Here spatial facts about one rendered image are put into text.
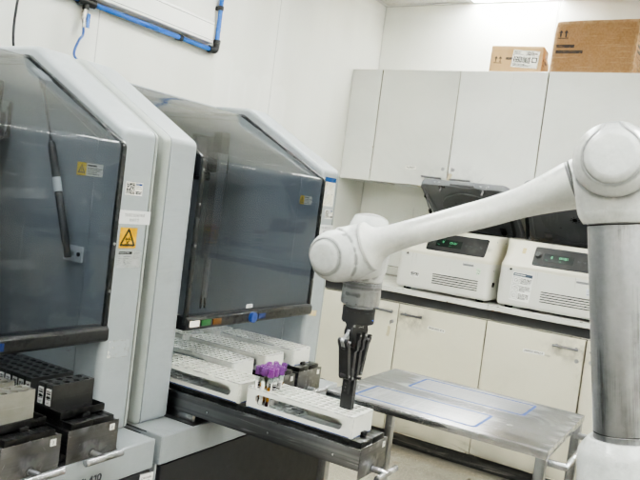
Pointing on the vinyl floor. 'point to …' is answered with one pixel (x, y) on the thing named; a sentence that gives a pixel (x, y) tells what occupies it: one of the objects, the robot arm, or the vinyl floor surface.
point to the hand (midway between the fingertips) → (348, 392)
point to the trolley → (470, 417)
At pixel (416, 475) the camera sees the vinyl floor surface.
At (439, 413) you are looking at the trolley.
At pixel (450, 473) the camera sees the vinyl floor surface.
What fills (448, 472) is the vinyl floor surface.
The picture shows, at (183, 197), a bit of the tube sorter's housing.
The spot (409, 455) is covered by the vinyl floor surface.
